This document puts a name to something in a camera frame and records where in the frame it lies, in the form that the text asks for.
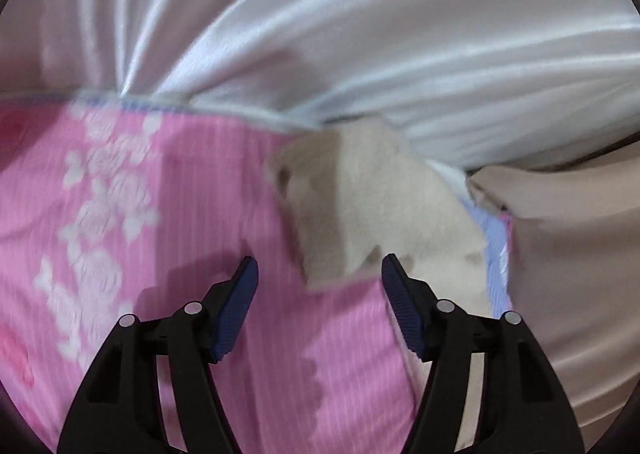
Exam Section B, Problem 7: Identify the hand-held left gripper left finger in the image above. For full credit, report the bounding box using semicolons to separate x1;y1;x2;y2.
56;255;260;454

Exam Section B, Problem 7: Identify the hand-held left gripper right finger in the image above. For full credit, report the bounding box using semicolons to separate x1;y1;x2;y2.
381;253;586;454

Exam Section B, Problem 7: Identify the cream knitted small garment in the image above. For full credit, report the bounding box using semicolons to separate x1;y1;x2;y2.
267;117;493;320

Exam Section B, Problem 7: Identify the pink floral bedsheet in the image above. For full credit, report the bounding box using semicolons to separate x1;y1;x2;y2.
0;89;516;454

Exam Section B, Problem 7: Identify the beige curtain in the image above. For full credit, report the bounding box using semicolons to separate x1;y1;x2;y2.
467;141;640;450

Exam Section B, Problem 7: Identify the white satin curtain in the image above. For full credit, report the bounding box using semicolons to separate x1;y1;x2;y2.
0;0;640;170

